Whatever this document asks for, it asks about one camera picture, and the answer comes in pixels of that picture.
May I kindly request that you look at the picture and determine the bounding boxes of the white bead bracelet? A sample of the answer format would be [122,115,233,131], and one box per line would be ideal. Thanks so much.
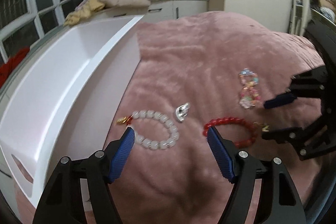
[116,110,180,151]

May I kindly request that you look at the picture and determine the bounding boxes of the white storage tray box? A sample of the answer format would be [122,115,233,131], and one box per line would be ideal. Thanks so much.
[1,15,142,206]

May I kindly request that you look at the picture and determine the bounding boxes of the red bead bracelet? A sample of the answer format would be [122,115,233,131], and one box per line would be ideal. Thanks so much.
[203,116,270,150]

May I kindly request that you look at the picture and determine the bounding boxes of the red cloth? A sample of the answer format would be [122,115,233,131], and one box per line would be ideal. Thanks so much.
[0,47,30,87]

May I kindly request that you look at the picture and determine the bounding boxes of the standing mirror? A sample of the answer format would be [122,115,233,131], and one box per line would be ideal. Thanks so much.
[288,0,303,36]

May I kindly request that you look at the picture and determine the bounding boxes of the pink plush blanket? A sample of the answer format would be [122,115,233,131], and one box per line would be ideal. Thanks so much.
[12,10,328,224]

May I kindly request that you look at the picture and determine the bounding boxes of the white drawer cabinet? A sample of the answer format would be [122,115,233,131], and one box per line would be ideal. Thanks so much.
[91,0,209,23]

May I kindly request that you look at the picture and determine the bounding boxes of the yellow cloth on ledge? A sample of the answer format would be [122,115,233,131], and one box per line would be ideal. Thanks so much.
[63,0,105,26]

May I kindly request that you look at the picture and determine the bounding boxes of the silver heart pendant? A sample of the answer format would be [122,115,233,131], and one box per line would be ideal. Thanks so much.
[175,102,190,123]

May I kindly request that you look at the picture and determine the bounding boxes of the colourful bead bracelet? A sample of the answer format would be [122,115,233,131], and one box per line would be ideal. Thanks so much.
[238,68,263,109]

